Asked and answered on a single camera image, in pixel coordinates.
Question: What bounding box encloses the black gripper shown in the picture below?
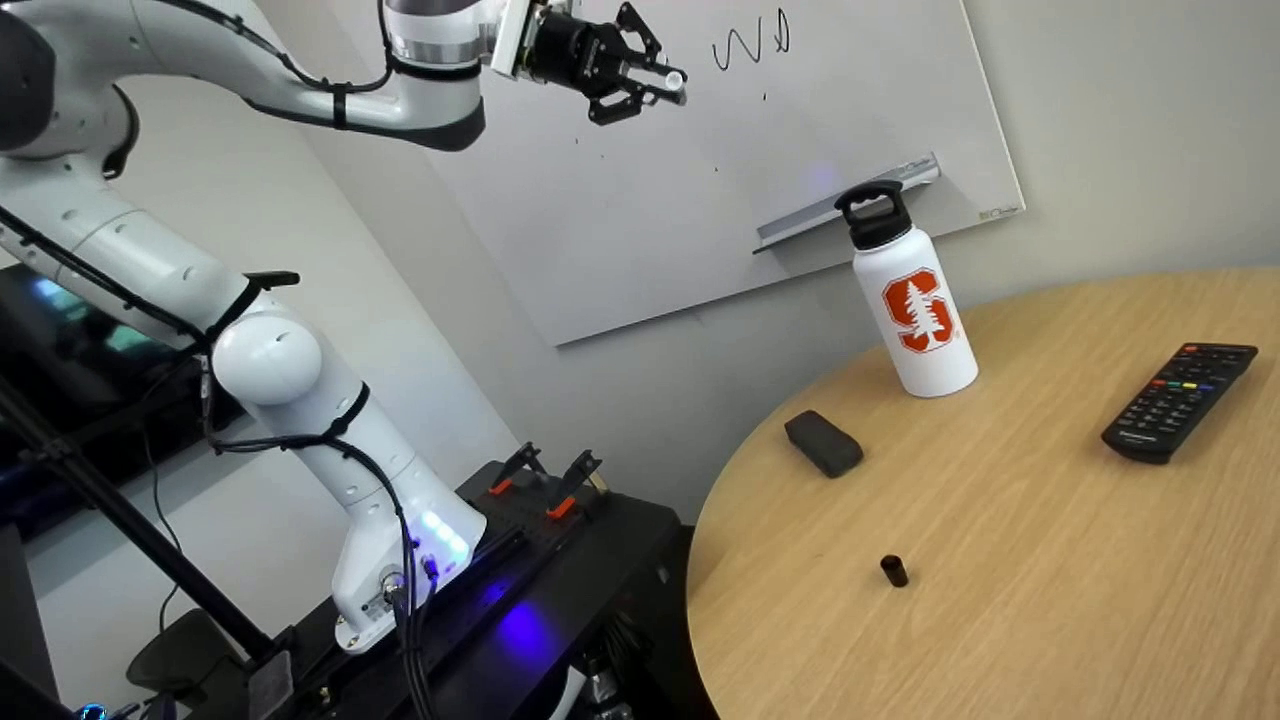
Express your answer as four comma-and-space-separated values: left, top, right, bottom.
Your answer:
528, 0, 669, 130

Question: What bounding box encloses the white bottle with red logo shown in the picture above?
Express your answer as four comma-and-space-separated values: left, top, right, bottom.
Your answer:
834, 175, 986, 399

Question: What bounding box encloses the small black rounded eraser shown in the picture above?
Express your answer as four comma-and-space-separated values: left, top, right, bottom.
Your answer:
782, 408, 869, 481

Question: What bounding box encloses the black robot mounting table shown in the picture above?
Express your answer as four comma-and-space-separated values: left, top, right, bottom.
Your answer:
124, 458, 695, 720

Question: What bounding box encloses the dark computer monitor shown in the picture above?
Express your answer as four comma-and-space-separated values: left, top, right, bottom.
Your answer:
0, 258, 225, 463

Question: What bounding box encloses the long black remote control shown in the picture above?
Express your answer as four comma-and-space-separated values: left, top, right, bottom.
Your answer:
1096, 342, 1262, 469

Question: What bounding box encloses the black tripod stand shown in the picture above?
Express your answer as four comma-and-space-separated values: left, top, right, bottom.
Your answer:
0, 378, 297, 720

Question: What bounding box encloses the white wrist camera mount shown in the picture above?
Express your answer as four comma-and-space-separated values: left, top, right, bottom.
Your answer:
484, 0, 540, 81

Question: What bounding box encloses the white wall whiteboard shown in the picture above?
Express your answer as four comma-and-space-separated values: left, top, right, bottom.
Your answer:
251, 0, 1034, 354

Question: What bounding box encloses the black clamp with red handle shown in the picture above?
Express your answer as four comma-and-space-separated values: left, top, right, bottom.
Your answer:
484, 442, 549, 501
546, 447, 609, 523

